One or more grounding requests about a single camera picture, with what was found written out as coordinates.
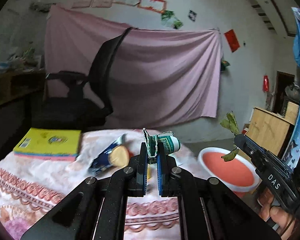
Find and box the green white carton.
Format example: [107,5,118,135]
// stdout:
[142,128,181,158]

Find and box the brown red paper cup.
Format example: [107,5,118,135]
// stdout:
[108,145,134,168]

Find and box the dried green leaf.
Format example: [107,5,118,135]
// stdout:
[220,112,239,162]

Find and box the blue foil snack bag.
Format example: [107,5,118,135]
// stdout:
[88,134,126,175]

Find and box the person's right hand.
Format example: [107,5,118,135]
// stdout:
[257,188,300,239]

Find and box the wooden cabinet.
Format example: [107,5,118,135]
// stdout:
[247,102,299,157]

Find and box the red hanging ornament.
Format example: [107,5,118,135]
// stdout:
[262,75,269,92]

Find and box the pink book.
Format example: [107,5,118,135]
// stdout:
[14,153,77,161]

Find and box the green hanging ornament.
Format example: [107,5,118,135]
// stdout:
[221,60,230,72]

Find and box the pink hanging cloth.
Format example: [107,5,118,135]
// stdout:
[44,5,223,128]

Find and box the black office chair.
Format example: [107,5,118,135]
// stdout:
[32,27,133,132]

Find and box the blue book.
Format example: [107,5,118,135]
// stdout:
[14,152,78,156]

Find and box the yellow book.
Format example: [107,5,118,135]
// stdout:
[13,128,81,154]

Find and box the floral tablecloth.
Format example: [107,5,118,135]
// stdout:
[0,128,206,240]

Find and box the small black white photo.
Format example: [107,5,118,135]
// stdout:
[188,10,197,22]

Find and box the green photo poster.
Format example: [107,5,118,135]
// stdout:
[161,10,183,30]

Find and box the wooden side desk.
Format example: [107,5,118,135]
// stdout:
[0,69,46,106]

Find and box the red paper wall sign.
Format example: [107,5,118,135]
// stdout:
[224,29,240,53]

